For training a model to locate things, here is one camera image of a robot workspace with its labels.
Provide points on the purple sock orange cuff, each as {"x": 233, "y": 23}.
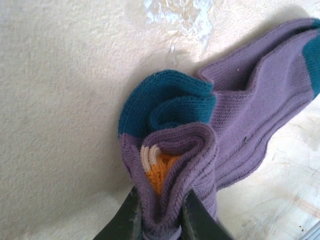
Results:
{"x": 172, "y": 95}
{"x": 250, "y": 120}

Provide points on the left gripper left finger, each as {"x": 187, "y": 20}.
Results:
{"x": 125, "y": 220}

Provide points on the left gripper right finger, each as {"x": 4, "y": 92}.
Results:
{"x": 200, "y": 220}

